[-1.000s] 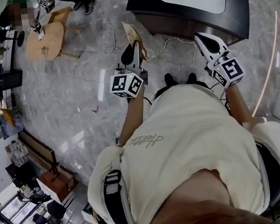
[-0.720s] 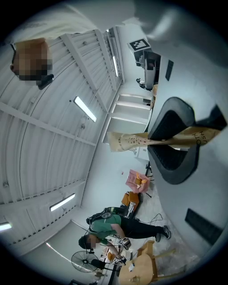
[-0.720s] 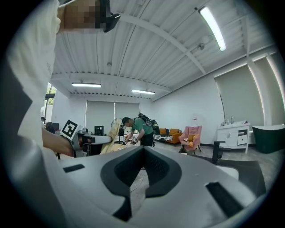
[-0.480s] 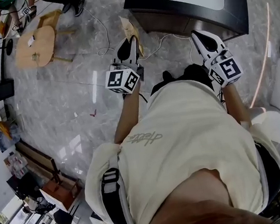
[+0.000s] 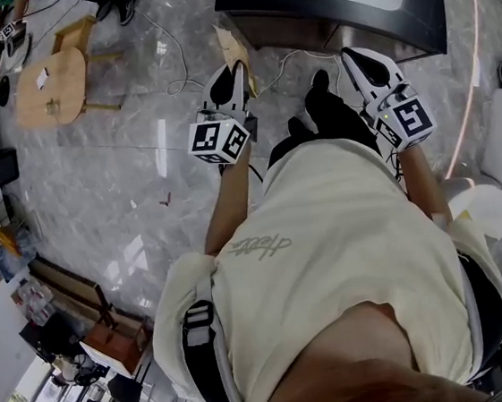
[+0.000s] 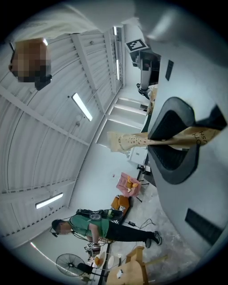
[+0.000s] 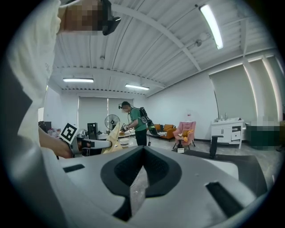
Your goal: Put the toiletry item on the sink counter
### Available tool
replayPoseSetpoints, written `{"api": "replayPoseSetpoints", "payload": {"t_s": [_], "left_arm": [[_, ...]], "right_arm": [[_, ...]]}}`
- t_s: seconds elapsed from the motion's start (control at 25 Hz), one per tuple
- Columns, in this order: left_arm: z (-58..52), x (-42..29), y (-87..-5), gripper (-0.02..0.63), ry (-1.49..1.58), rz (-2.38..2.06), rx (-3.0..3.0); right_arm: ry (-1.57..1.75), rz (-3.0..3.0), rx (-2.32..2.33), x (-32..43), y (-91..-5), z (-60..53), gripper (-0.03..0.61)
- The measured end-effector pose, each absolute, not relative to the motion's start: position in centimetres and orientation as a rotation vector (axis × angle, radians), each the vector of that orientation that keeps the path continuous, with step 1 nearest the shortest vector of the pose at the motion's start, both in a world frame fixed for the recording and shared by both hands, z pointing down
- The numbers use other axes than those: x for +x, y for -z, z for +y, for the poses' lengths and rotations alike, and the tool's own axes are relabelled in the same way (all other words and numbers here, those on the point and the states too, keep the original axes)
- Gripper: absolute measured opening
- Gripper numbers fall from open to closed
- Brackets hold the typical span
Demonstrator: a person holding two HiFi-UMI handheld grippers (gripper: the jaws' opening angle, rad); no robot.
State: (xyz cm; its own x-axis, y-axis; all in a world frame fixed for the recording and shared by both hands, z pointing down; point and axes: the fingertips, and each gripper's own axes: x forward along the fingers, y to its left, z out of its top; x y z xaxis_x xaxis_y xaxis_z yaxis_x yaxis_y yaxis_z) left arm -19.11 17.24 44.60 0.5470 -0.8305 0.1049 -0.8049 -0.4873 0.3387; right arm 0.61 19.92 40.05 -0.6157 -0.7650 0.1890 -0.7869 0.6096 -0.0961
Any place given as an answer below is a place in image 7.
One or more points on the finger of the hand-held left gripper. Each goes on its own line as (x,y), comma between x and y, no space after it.
(102,144)

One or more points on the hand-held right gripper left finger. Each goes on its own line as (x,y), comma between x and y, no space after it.
(84,189)

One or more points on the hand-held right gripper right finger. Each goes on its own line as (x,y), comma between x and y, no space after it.
(189,200)

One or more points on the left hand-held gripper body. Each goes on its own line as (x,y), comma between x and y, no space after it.
(67,133)

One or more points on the person's left forearm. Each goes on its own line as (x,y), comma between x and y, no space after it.
(53,144)

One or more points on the black water dispenser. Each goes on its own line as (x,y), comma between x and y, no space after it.
(92,130)

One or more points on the black standing fan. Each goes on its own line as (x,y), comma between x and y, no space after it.
(112,122)

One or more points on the small white black device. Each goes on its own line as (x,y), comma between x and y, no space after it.
(180,148)

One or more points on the long ceiling tube light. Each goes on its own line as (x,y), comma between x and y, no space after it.
(78,80)
(137,87)
(211,24)

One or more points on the black faucet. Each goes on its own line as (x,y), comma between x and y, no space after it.
(214,144)

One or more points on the orange sofa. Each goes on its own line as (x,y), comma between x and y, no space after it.
(165,132)

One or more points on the pink armchair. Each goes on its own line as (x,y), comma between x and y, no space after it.
(184,133)

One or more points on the white cabinet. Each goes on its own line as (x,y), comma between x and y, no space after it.
(222,132)

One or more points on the person's cream t-shirt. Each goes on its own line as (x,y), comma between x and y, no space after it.
(37,55)

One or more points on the white roller blind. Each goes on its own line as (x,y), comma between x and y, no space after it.
(233,93)

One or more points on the person's head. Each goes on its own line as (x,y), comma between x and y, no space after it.
(78,15)

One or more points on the black head-worn camera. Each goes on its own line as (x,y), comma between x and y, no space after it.
(110,20)

